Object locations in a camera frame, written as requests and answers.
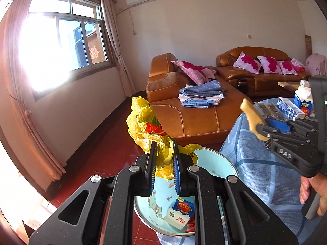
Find light blue cartoon basin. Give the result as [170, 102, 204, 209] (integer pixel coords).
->
[133, 147, 240, 237]

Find folded blue plaid cloths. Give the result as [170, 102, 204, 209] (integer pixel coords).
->
[178, 92, 225, 102]

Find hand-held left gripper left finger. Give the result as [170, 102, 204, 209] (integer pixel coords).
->
[28, 141, 158, 245]

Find dark blue white carton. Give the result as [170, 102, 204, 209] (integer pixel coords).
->
[277, 97, 306, 121]

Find air conditioner pipe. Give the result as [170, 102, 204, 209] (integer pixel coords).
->
[115, 6, 136, 35]

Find pink floral cloth cover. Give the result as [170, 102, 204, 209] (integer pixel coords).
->
[305, 53, 327, 77]

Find beige sponge piece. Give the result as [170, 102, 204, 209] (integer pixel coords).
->
[240, 98, 270, 141]

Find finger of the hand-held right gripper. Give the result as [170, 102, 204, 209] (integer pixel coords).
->
[265, 117, 319, 140]
[257, 124, 325, 178]

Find wooden coffee table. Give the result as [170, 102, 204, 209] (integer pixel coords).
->
[278, 81, 311, 98]

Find long pink curtain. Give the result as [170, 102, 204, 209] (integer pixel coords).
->
[0, 0, 67, 182]
[99, 0, 137, 98]

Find rolled brown mat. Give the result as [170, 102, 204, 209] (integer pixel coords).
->
[305, 35, 313, 62]

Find blue gable top milk carton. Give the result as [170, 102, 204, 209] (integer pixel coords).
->
[293, 85, 314, 119]

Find yellow plastic bag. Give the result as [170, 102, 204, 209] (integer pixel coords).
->
[126, 96, 202, 182]

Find pink floral pillow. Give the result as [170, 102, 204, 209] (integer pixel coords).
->
[233, 51, 262, 75]
[171, 60, 217, 85]
[277, 60, 299, 76]
[256, 56, 279, 74]

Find blue plaid tablecloth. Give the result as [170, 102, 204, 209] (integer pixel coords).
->
[157, 97, 327, 245]

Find transparent snack packet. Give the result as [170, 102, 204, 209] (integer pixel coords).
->
[255, 103, 278, 117]

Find folded blue plaid cloth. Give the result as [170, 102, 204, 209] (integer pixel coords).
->
[181, 98, 221, 109]
[179, 80, 227, 97]

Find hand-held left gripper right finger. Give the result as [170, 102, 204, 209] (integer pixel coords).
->
[173, 140, 298, 245]

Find person's right hand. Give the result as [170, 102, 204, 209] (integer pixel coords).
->
[299, 175, 327, 216]

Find orange leather chaise sofa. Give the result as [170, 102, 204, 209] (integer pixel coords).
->
[146, 53, 254, 145]

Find crushed blue white carton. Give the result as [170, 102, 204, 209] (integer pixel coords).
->
[162, 196, 196, 231]

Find sliding glass window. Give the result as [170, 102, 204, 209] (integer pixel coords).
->
[18, 0, 116, 94]

